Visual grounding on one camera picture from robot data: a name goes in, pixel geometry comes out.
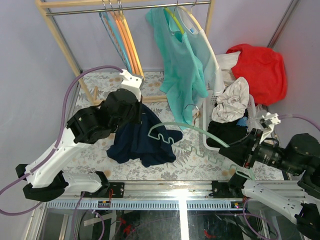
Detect yellow green hanger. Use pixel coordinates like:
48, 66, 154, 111
164, 7, 185, 35

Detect floral table mat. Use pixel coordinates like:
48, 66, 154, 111
64, 72, 284, 181

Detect orange hanger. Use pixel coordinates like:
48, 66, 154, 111
111, 13, 140, 75

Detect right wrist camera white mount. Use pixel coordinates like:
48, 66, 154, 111
258, 112, 281, 142

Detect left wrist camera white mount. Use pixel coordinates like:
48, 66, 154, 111
119, 69, 144, 102

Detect black clothes in basket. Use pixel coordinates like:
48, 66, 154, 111
207, 116, 249, 146

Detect navy blue t shirt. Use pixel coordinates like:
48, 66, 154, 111
106, 104, 176, 168

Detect teal t shirt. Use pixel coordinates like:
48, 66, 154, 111
145, 7, 208, 125

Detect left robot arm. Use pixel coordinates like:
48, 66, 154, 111
15, 88, 142, 202

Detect white laundry basket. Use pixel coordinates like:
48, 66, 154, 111
202, 89, 262, 152

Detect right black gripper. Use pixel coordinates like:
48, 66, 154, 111
217, 125, 303, 174

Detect wooden clothes rack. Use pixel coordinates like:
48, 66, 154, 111
34, 0, 216, 118

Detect red cloth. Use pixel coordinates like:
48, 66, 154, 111
226, 43, 288, 106

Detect blue hanger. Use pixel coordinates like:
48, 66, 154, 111
99, 12, 132, 73

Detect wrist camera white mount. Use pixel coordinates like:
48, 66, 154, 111
119, 69, 144, 102
258, 112, 281, 142

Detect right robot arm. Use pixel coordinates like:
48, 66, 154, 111
218, 132, 320, 240

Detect white cloth pile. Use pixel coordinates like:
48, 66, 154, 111
211, 51, 250, 124

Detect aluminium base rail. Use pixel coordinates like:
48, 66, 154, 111
44, 180, 242, 210

